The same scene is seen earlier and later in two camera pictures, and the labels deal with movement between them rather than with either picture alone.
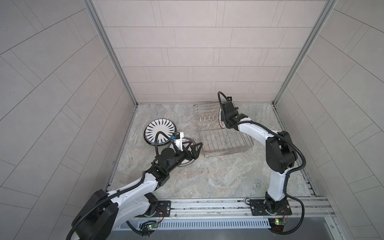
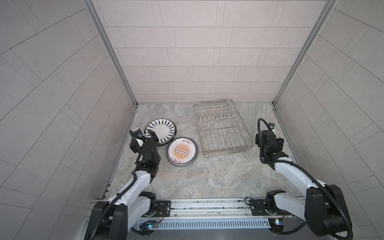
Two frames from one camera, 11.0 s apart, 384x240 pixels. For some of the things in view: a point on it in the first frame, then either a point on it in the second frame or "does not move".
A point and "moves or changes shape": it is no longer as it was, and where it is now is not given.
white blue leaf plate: x=162 y=125 does not move
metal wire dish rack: x=215 y=139 does not move
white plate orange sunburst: x=222 y=123 moves or changes shape
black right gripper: x=222 y=115 → x=279 y=143
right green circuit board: x=276 y=224 does not move
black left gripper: x=195 y=155 → x=152 y=141
